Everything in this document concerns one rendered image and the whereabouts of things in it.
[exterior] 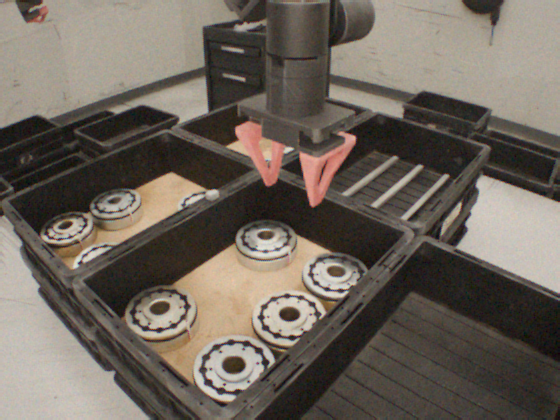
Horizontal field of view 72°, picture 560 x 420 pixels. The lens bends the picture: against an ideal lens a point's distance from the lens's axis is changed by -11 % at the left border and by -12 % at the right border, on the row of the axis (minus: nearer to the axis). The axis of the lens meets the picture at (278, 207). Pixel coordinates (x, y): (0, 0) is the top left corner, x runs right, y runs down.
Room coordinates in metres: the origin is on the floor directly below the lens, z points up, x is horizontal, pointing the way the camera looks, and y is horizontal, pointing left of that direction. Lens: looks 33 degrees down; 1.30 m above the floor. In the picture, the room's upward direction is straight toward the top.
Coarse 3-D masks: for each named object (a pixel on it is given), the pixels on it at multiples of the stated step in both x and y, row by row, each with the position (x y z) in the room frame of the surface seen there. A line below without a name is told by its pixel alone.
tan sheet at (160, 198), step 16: (176, 176) 0.85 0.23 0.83; (144, 192) 0.78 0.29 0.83; (160, 192) 0.78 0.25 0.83; (176, 192) 0.78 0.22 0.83; (144, 208) 0.72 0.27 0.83; (160, 208) 0.72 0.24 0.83; (176, 208) 0.71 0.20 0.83; (144, 224) 0.66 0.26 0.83; (96, 240) 0.61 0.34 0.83; (112, 240) 0.61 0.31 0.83
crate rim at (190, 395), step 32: (224, 192) 0.61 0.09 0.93; (384, 224) 0.52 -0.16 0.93; (128, 256) 0.45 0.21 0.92; (384, 256) 0.45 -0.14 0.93; (352, 288) 0.39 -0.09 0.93; (320, 320) 0.33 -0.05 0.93; (288, 352) 0.29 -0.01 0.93; (192, 384) 0.25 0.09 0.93; (256, 384) 0.25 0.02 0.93; (224, 416) 0.21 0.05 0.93
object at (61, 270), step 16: (128, 144) 0.81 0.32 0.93; (192, 144) 0.81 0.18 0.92; (96, 160) 0.74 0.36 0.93; (240, 160) 0.73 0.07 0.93; (64, 176) 0.68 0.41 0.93; (240, 176) 0.67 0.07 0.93; (192, 208) 0.56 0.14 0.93; (16, 224) 0.52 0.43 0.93; (160, 224) 0.52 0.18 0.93; (32, 240) 0.48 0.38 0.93; (128, 240) 0.48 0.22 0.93; (48, 256) 0.44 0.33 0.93; (96, 256) 0.44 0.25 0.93; (64, 272) 0.41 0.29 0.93
